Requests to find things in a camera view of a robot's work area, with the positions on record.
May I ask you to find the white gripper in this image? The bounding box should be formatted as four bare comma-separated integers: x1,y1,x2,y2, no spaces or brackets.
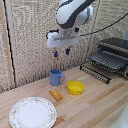
45,30,81,58

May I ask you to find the cobalt blue cup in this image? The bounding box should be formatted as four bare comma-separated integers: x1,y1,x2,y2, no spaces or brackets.
49,68,66,87

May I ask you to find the yellow bowl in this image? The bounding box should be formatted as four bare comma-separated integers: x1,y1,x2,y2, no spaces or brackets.
66,80,86,96

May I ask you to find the orange rectangular block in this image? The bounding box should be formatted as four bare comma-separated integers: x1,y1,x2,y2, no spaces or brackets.
48,88,64,102

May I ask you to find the black dish rack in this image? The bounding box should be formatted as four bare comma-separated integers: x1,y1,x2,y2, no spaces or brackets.
88,37,128,79

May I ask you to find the white floral-rimmed plate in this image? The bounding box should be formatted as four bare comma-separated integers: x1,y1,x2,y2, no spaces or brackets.
8,96,58,128

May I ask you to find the black wire oven rack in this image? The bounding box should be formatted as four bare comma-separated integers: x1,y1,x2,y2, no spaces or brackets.
79,63,112,85

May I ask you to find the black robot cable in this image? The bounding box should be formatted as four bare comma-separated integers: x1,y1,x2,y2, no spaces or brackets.
79,11,128,37

